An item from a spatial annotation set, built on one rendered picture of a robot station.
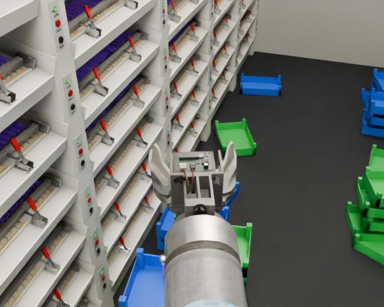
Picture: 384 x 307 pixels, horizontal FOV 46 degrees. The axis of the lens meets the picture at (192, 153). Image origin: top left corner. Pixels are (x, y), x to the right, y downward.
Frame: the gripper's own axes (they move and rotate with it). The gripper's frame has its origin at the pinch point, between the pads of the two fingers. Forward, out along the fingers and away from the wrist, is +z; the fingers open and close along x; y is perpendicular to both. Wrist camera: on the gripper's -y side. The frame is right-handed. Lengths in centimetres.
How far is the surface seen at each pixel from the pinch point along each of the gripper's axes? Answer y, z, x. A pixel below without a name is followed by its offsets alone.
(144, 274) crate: -72, 32, 14
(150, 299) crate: -72, 22, 11
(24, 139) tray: -24, 40, 42
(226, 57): -90, 223, -34
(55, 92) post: -14, 46, 33
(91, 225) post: -66, 48, 31
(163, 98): -55, 111, 7
